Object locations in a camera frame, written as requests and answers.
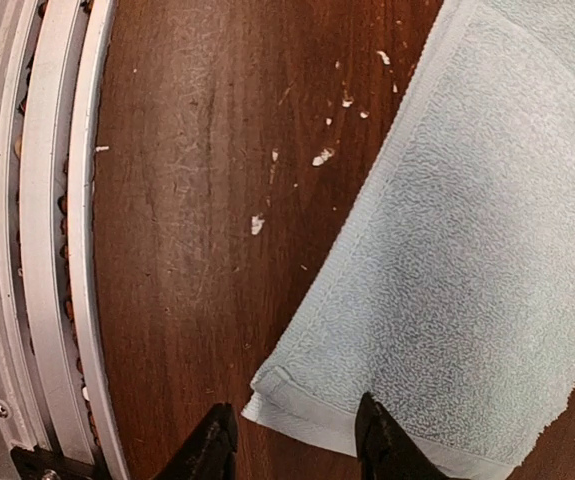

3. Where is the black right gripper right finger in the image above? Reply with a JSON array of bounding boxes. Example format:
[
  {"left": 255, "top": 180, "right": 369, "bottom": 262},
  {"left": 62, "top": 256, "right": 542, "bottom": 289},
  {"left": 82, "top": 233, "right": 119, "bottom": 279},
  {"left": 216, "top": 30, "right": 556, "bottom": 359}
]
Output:
[{"left": 354, "top": 392, "right": 447, "bottom": 480}]

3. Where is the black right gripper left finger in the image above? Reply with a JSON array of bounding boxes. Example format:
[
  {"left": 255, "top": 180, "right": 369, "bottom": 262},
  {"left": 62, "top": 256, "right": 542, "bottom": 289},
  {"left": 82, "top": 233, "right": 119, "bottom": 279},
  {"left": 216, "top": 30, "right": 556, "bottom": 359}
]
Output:
[{"left": 155, "top": 403, "right": 238, "bottom": 480}]

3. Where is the light blue towel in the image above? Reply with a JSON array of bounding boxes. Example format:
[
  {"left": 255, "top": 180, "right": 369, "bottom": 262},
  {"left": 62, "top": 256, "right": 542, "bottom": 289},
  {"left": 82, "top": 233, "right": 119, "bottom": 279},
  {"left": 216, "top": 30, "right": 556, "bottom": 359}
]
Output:
[{"left": 243, "top": 1, "right": 575, "bottom": 479}]

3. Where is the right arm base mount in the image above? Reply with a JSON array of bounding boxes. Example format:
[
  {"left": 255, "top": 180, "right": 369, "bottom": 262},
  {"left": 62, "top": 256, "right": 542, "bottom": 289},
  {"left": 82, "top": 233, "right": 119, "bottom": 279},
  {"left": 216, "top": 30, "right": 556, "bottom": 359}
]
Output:
[{"left": 10, "top": 447, "right": 110, "bottom": 480}]

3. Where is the aluminium front rail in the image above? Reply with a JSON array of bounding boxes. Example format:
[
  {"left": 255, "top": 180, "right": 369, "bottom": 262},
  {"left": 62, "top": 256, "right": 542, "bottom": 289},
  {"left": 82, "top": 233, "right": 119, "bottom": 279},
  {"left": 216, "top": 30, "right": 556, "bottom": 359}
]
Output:
[{"left": 0, "top": 1, "right": 129, "bottom": 479}]

